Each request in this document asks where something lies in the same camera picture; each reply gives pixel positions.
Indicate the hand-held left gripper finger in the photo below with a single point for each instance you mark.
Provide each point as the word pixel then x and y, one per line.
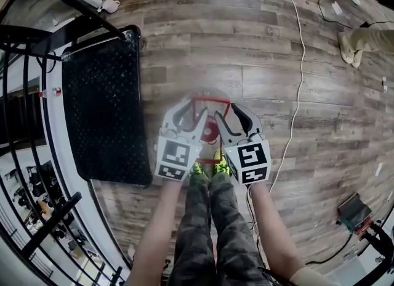
pixel 198 129
pixel 172 116

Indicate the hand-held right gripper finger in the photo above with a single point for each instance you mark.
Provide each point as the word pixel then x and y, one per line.
pixel 224 130
pixel 250 121

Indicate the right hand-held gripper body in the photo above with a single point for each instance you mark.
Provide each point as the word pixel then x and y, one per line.
pixel 249 161

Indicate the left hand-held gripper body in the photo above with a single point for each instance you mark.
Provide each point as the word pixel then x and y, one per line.
pixel 177 155

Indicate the clear water jug red cap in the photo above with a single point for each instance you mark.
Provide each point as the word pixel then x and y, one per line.
pixel 210 129

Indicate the person's left forearm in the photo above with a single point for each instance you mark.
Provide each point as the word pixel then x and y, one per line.
pixel 157 229

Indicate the person's right forearm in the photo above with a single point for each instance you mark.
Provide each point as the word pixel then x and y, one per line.
pixel 274 229

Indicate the grey red floor device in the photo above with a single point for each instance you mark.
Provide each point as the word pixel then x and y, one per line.
pixel 354 214

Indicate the person's left neon green shoe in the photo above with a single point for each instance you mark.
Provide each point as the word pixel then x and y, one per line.
pixel 198 172

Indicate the person's neon green shoe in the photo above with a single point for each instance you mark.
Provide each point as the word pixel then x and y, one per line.
pixel 198 172
pixel 221 166

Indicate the person's right neon green shoe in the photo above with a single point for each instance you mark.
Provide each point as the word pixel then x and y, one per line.
pixel 221 166

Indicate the person's right leg camouflage trousers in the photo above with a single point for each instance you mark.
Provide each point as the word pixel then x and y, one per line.
pixel 234 232

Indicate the person's leg camouflage trousers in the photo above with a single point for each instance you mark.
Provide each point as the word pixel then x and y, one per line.
pixel 234 232
pixel 194 232

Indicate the person's left leg camouflage trousers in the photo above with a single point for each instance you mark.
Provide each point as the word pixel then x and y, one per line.
pixel 194 232

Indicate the white paper tag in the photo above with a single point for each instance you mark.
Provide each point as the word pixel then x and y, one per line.
pixel 379 169
pixel 384 83
pixel 336 7

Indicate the black metal railing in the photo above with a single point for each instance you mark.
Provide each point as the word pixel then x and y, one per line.
pixel 27 124

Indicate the black stand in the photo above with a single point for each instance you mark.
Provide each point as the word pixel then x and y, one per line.
pixel 378 238

